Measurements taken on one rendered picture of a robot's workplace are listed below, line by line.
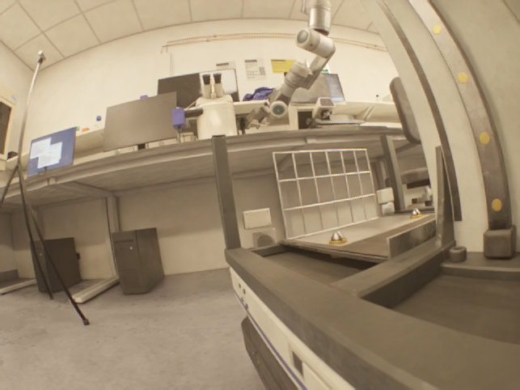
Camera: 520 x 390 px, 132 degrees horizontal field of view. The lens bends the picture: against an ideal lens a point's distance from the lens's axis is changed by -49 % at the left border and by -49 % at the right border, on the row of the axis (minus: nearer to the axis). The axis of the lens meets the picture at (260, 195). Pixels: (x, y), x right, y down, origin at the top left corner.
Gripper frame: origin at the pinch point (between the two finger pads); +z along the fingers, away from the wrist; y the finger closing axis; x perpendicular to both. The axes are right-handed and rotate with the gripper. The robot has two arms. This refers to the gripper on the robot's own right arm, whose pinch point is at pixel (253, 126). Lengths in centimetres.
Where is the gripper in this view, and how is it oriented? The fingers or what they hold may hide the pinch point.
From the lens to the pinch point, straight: 130.1
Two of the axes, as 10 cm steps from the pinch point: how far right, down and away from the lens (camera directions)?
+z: -5.5, 4.9, 6.8
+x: -3.6, -8.7, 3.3
